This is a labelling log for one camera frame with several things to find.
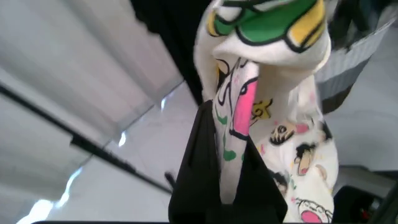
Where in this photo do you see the black garment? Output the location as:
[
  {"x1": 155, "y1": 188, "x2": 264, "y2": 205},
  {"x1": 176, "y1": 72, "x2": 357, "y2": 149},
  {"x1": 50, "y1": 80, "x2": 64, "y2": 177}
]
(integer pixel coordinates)
[{"x1": 129, "y1": 0, "x2": 216, "y2": 107}]

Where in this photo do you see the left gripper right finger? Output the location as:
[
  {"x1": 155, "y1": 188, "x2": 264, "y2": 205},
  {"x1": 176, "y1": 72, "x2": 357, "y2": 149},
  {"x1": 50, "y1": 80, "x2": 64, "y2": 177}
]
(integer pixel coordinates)
[{"x1": 221, "y1": 137, "x2": 289, "y2": 223}]

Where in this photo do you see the black clothes rack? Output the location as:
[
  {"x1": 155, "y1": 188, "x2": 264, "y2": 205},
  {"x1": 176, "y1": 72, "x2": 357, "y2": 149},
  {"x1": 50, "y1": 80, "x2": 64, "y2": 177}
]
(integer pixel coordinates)
[{"x1": 0, "y1": 83, "x2": 177, "y2": 195}]

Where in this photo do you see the cream printed garment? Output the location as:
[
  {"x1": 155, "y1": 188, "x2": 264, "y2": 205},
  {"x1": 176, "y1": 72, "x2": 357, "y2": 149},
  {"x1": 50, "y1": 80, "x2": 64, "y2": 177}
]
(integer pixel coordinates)
[{"x1": 192, "y1": 0, "x2": 340, "y2": 223}]

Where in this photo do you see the white curtain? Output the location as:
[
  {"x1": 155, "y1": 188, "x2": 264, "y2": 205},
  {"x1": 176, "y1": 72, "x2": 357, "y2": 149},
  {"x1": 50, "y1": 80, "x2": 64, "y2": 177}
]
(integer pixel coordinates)
[{"x1": 0, "y1": 0, "x2": 185, "y2": 203}]

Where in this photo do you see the white laundry basket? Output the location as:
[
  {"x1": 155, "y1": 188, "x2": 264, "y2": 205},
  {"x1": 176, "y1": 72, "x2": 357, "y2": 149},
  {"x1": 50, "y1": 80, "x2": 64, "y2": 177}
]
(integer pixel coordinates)
[{"x1": 313, "y1": 0, "x2": 398, "y2": 115}]

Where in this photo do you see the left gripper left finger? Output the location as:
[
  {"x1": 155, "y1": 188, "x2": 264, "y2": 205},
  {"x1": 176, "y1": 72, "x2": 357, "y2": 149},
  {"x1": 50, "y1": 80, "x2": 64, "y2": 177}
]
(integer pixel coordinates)
[{"x1": 168, "y1": 100, "x2": 223, "y2": 223}]

